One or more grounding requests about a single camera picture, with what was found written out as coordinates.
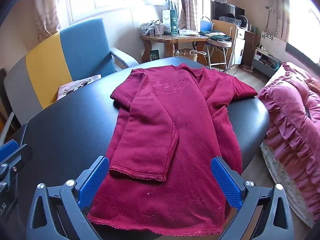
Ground white flower-print box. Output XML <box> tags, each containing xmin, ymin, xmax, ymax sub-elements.
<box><xmin>260</xmin><ymin>31</ymin><xmax>287</xmax><ymax>56</ymax></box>

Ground white folding table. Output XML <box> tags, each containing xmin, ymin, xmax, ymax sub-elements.
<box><xmin>203</xmin><ymin>39</ymin><xmax>233</xmax><ymax>70</ymax></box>

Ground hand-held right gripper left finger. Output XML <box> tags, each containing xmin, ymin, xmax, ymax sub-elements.
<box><xmin>26</xmin><ymin>155</ymin><xmax>110</xmax><ymax>240</ymax></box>

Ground loose papers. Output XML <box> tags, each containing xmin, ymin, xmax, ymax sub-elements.
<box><xmin>178</xmin><ymin>29</ymin><xmax>200</xmax><ymax>36</ymax></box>

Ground pink ruffled bedspread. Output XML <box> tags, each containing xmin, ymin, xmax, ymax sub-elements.
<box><xmin>257</xmin><ymin>61</ymin><xmax>320</xmax><ymax>222</ymax></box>

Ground floral mattress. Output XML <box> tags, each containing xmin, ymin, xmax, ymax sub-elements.
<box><xmin>260</xmin><ymin>142</ymin><xmax>316</xmax><ymax>228</ymax></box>

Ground wooden side table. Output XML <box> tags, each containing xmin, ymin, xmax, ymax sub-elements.
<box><xmin>139</xmin><ymin>34</ymin><xmax>208</xmax><ymax>64</ymax></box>

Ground white cabinet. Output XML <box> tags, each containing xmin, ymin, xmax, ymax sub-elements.
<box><xmin>234</xmin><ymin>26</ymin><xmax>250</xmax><ymax>66</ymax></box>

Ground black fan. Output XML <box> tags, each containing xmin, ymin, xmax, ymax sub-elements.
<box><xmin>236</xmin><ymin>15</ymin><xmax>248</xmax><ymax>28</ymax></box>

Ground black monitor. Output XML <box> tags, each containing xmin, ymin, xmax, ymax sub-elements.
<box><xmin>211</xmin><ymin>0</ymin><xmax>245</xmax><ymax>22</ymax></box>

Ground orange brown blanket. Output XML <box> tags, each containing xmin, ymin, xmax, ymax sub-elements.
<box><xmin>304</xmin><ymin>77</ymin><xmax>320</xmax><ymax>96</ymax></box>

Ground white gift bag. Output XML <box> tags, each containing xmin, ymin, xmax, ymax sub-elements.
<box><xmin>162</xmin><ymin>5</ymin><xmax>172</xmax><ymax>34</ymax></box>

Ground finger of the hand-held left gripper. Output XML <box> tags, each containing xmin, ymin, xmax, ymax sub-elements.
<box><xmin>0</xmin><ymin>140</ymin><xmax>33</xmax><ymax>180</ymax></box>

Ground patterned beige curtain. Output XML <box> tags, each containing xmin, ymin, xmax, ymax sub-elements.
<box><xmin>175</xmin><ymin>0</ymin><xmax>203</xmax><ymax>32</ymax></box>
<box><xmin>34</xmin><ymin>0</ymin><xmax>62</xmax><ymax>41</ymax></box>
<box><xmin>275</xmin><ymin>0</ymin><xmax>293</xmax><ymax>40</ymax></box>

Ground low glass shelf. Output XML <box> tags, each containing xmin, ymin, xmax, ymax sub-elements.
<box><xmin>251</xmin><ymin>49</ymin><xmax>282</xmax><ymax>77</ymax></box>

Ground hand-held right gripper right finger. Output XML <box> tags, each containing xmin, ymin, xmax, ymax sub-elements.
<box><xmin>211</xmin><ymin>156</ymin><xmax>295</xmax><ymax>240</ymax></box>

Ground dark green cloth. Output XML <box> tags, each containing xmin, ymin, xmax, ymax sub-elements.
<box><xmin>199</xmin><ymin>31</ymin><xmax>232</xmax><ymax>42</ymax></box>

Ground grey yellow blue armchair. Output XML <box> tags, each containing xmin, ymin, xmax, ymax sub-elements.
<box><xmin>2</xmin><ymin>17</ymin><xmax>139</xmax><ymax>125</ymax></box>

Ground dark red long-sleeve sweater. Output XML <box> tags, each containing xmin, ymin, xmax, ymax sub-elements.
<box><xmin>86</xmin><ymin>64</ymin><xmax>258</xmax><ymax>235</ymax></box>

